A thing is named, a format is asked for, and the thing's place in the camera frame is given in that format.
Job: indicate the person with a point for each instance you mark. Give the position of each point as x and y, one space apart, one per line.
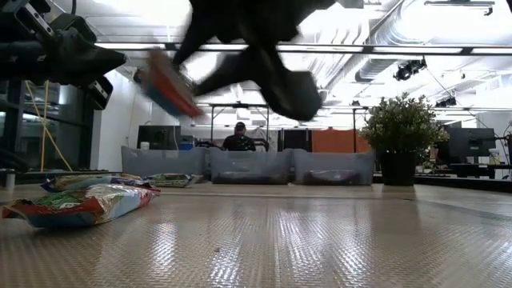
239 143

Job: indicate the white cup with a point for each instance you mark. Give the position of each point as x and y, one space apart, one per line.
145 146

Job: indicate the long overhead light bar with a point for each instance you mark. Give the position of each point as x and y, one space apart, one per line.
400 50

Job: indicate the blue box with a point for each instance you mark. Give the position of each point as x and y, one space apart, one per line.
186 146

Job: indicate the black computer monitor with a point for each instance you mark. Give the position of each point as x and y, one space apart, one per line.
472 142
160 138

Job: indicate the black ceiling spotlight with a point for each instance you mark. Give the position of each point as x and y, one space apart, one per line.
408 70
138 75
446 102

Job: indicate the green potted plant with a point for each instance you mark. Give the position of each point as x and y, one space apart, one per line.
400 128

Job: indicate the black aluminium rig frame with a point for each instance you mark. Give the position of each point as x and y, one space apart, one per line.
460 185

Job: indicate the grey translucent plastic bin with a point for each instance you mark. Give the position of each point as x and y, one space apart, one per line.
164 162
250 160
334 160

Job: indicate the red and green granola bar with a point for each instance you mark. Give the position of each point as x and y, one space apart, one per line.
80 206
172 86

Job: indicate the black partition panel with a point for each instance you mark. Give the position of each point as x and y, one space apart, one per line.
295 140

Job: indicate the orange partition panel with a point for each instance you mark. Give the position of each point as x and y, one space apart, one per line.
336 141

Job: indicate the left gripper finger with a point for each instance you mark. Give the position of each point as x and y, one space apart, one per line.
92 62

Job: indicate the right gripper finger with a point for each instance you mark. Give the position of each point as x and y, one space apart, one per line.
196 42
236 72

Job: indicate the black background rig frame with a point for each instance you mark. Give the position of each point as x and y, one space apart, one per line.
236 105

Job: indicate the blue granola bar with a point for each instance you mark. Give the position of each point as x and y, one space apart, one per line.
88 182
172 180

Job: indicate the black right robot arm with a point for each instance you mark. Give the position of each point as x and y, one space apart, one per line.
260 8

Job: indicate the translucent baking mat black border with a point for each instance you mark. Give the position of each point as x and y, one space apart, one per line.
256 240

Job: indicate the small white cylinder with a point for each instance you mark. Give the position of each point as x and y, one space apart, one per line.
10 180

